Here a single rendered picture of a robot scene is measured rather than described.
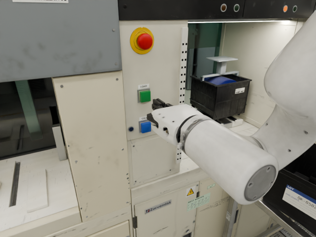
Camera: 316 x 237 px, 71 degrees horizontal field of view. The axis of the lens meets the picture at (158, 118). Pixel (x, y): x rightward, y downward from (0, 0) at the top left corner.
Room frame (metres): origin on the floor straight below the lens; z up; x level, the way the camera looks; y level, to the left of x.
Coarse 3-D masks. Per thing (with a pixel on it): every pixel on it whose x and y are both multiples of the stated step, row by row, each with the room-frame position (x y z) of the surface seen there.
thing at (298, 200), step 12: (300, 156) 0.80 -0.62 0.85; (312, 156) 0.77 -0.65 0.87; (288, 168) 0.74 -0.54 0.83; (300, 168) 0.79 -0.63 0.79; (312, 168) 0.76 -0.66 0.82; (276, 180) 0.62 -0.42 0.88; (288, 180) 0.59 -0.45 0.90; (300, 180) 0.56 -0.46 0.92; (312, 180) 0.72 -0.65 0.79; (276, 192) 0.61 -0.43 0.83; (288, 192) 0.58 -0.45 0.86; (300, 192) 0.55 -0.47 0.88; (312, 192) 0.53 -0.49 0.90; (276, 204) 0.60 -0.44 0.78; (288, 204) 0.57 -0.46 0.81; (300, 204) 0.54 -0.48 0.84; (312, 204) 0.52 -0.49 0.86; (300, 216) 0.54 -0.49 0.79; (312, 216) 0.51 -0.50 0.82; (312, 228) 0.50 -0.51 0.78
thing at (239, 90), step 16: (224, 64) 1.10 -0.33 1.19; (192, 80) 1.15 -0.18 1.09; (240, 80) 1.12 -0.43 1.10; (192, 96) 1.14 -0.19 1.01; (208, 96) 1.02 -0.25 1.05; (224, 96) 1.00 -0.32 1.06; (240, 96) 1.05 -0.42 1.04; (208, 112) 1.01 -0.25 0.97; (224, 112) 1.01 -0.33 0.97; (240, 112) 1.06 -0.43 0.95
